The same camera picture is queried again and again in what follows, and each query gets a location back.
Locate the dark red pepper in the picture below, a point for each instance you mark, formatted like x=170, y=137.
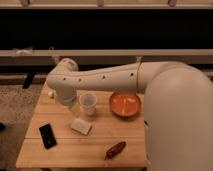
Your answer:
x=115, y=150

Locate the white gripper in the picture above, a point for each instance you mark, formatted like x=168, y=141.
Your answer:
x=75, y=108

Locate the wooden table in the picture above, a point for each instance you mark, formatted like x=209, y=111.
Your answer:
x=75, y=150

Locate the orange bowl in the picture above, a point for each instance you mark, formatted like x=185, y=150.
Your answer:
x=124, y=104

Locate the clear plastic cup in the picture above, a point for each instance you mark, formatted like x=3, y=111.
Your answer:
x=88, y=103

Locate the beige sponge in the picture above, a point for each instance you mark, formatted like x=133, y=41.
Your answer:
x=81, y=126

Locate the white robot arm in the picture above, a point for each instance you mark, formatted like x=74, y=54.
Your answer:
x=178, y=107

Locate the black smartphone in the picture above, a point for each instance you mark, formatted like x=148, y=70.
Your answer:
x=47, y=135

